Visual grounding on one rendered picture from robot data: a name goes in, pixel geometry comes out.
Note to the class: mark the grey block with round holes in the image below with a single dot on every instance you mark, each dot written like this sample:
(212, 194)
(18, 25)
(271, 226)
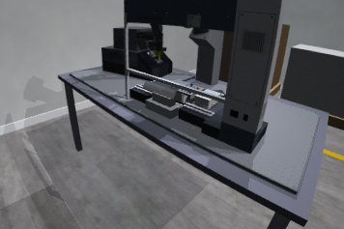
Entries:
(190, 97)

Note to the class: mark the grey perforated base plate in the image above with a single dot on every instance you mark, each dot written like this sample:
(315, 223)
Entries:
(280, 157)

